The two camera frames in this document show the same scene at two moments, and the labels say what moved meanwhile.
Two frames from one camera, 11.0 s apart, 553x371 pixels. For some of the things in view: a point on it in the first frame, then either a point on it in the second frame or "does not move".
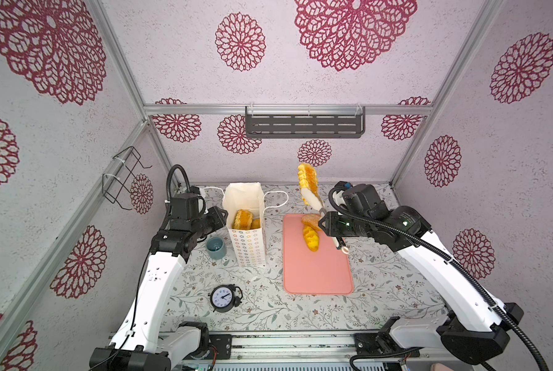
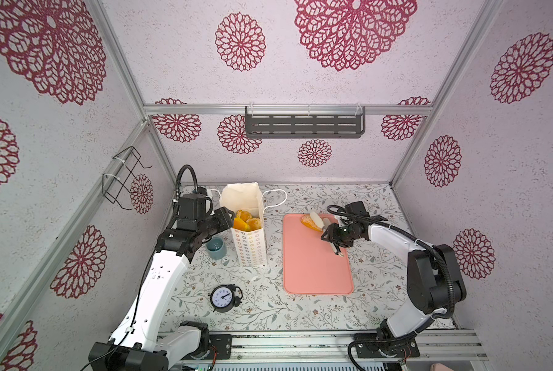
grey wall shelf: (305, 121) does not move
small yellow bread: (256, 223) does not move
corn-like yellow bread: (308, 178) to (244, 215)
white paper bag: (249, 243) does not move
